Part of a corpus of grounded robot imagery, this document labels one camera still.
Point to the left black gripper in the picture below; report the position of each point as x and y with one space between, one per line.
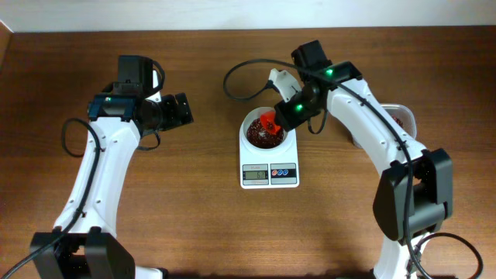
180 109

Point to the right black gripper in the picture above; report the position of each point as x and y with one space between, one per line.
287 117

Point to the orange plastic measuring scoop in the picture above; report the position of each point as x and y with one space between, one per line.
267 121

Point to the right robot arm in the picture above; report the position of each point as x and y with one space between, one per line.
415 192

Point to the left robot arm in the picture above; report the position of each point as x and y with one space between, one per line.
83 242

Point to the white round bowl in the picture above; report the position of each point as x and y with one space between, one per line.
253 115

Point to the red beans in bowl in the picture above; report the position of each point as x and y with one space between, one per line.
258 136

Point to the white digital kitchen scale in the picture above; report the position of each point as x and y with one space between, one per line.
270 169

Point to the red adzuki beans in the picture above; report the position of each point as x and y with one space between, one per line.
398 121

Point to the clear plastic food container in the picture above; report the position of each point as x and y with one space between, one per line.
405 115

